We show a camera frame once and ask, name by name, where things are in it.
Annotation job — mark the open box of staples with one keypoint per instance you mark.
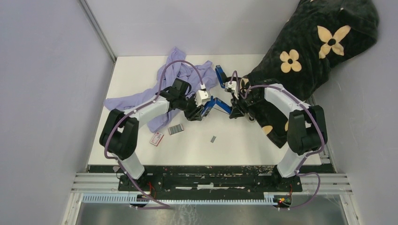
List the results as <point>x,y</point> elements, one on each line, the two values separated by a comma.
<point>175,129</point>

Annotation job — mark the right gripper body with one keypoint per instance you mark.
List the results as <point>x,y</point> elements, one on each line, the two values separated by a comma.
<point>249,99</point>

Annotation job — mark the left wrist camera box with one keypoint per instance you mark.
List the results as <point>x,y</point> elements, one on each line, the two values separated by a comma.
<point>202,97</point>

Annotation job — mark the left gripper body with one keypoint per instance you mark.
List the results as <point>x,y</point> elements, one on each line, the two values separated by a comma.
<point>189,106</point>

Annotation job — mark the black floral blanket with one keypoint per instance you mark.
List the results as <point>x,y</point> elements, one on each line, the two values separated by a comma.
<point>319,35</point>

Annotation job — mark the aluminium rail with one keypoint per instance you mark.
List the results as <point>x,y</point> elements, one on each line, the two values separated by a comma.
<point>324,184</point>

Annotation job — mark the beige and black stapler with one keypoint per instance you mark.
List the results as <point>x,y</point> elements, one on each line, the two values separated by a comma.
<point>250,118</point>

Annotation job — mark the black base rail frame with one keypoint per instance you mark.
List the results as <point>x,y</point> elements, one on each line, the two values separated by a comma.
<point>227,174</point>

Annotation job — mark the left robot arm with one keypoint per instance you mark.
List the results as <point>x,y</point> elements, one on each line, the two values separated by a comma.
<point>120,133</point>

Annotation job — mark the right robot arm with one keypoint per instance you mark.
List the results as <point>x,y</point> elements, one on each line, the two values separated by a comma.
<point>306,130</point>

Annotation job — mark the red white staple box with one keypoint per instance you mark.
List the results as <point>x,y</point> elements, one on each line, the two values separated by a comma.
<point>157,138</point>

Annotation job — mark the lavender crumpled cloth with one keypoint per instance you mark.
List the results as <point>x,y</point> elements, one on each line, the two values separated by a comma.
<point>177,70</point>

